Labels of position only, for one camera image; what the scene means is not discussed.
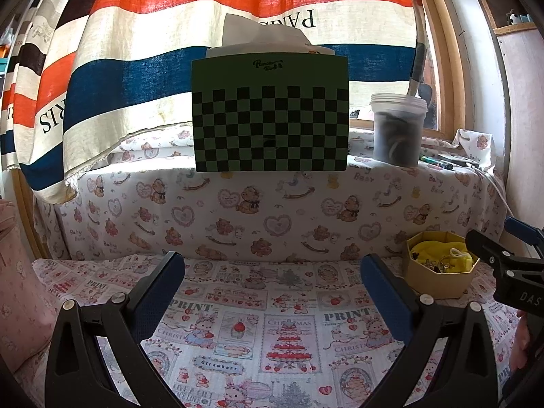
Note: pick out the striped fabric curtain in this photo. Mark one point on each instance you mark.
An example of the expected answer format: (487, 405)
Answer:
(127, 72)

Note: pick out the clear plastic tub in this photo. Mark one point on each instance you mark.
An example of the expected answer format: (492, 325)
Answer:
(399, 136)

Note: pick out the silver crystal charm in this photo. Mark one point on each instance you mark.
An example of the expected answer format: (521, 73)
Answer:
(429, 266)

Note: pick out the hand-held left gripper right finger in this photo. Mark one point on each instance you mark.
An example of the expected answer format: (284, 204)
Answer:
(386, 301)

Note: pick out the white tissue paper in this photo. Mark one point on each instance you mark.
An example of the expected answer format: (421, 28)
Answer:
(255, 34)

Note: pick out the gold octagonal box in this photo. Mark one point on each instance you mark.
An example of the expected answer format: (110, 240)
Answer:
(437, 284)

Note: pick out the green checkered box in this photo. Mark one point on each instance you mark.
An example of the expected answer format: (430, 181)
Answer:
(272, 127)

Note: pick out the wooden board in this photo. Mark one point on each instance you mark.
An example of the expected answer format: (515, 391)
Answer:
(522, 114)

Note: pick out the yellow fluffy cloth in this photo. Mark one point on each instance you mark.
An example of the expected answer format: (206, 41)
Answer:
(429, 248)

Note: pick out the wooden window frame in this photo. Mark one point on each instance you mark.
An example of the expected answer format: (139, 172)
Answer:
(446, 51)

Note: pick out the green pen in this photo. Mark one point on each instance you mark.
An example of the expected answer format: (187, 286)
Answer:
(429, 160)

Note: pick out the flat black device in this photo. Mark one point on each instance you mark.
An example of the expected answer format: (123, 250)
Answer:
(454, 160)

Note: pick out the pink cushion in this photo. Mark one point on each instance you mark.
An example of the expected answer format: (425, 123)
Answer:
(21, 284)

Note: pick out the person's right hand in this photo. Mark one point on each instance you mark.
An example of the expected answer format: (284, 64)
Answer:
(520, 342)

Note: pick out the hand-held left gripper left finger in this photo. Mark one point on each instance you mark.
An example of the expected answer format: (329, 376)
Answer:
(159, 301)

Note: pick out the large silver bangle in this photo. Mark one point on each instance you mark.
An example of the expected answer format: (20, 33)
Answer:
(442, 259)

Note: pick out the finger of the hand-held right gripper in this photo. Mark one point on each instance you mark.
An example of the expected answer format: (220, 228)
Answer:
(493, 253)
(525, 231)

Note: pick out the strawberry printed cloth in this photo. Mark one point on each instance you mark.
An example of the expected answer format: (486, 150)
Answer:
(276, 306)

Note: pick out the teddy bear printed cloth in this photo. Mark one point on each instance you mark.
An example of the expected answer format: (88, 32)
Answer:
(297, 204)

